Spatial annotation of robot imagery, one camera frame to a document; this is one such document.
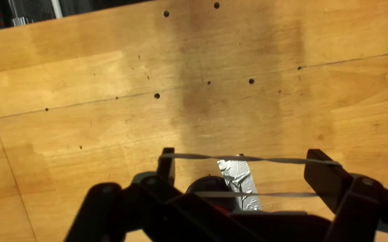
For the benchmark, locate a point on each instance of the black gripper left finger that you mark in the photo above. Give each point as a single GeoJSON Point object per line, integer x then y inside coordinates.
{"type": "Point", "coordinates": [127, 210]}

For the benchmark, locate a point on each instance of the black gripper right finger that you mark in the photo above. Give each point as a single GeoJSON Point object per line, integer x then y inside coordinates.
{"type": "Point", "coordinates": [363, 206]}

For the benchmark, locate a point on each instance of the dark round jar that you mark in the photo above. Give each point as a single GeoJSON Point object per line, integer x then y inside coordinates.
{"type": "Point", "coordinates": [211, 185]}

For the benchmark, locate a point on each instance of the clear plastic object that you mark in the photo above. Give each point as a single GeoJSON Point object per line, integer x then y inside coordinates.
{"type": "Point", "coordinates": [20, 19]}

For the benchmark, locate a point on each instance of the large silver duct tape piece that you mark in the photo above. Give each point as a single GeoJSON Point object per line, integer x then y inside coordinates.
{"type": "Point", "coordinates": [241, 179]}

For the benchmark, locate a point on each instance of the white upright post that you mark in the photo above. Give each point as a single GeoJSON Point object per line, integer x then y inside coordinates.
{"type": "Point", "coordinates": [57, 8]}

